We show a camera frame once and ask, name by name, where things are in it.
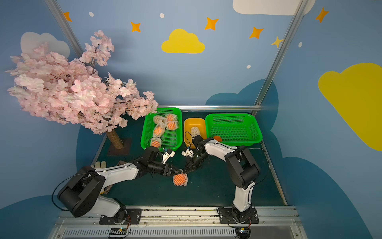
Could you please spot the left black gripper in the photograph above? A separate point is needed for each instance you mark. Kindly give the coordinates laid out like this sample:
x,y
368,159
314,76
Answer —
x,y
168,169

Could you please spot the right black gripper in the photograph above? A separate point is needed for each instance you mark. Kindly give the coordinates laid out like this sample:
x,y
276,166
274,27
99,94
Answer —
x,y
192,163

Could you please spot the netted orange with opening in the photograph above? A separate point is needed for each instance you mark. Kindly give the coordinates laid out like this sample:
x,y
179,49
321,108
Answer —
x,y
180,180

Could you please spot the white foam net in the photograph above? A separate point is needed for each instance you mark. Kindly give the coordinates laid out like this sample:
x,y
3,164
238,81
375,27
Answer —
x,y
195,131

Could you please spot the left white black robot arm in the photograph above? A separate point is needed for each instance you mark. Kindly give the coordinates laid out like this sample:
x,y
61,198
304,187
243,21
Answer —
x,y
82,193

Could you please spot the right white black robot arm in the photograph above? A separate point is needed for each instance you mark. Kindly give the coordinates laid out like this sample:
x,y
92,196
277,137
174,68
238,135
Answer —
x,y
243,171

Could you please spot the netted orange front left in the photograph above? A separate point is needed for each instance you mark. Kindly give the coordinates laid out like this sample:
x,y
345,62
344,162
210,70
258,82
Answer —
x,y
155,142

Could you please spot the left green plastic basket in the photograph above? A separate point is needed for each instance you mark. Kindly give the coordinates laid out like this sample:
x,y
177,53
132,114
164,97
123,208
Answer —
x,y
171,138

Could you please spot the green plastic basket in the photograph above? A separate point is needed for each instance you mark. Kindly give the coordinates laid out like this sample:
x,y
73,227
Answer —
x,y
234,129
171,138

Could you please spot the netted orange middle left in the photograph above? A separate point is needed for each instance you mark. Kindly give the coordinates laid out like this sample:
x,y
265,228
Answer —
x,y
159,129

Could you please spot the netted orange middle right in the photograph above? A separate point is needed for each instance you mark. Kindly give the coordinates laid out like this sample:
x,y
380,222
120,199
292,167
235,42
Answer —
x,y
172,125

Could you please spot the yellow plastic tub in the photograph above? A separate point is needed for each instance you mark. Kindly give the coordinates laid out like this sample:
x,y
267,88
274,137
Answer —
x,y
188,125

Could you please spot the netted orange back right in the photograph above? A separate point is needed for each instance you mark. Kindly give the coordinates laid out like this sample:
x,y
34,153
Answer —
x,y
171,117

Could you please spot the right green plastic basket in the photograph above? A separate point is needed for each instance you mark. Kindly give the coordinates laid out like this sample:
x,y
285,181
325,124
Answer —
x,y
234,129

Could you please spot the white work glove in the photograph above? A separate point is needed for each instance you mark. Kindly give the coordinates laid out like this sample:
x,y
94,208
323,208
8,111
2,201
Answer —
x,y
99,165

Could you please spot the right small circuit board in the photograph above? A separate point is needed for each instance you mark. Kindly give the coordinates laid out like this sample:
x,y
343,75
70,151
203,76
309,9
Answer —
x,y
243,233

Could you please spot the small circuit board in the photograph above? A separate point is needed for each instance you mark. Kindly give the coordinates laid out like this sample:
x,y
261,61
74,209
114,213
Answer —
x,y
243,233
118,233

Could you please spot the left small circuit board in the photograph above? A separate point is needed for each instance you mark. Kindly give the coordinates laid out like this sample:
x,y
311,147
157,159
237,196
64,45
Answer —
x,y
118,233

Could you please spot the pink artificial blossom tree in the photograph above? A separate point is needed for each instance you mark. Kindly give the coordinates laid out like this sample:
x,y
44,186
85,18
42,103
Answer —
x,y
49,86

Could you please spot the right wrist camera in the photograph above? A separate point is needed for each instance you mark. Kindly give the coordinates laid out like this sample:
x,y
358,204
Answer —
x,y
188,153

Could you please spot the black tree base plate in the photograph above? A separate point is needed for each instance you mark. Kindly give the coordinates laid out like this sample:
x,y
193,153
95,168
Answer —
x,y
113,151

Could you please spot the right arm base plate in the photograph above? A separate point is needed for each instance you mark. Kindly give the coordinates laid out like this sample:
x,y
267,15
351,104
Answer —
x,y
233,216

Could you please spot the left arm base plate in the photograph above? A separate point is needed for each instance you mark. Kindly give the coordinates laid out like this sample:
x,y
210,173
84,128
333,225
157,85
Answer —
x,y
132,216

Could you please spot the aluminium mounting rail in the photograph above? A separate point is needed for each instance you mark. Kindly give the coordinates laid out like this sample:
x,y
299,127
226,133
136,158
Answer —
x,y
184,223

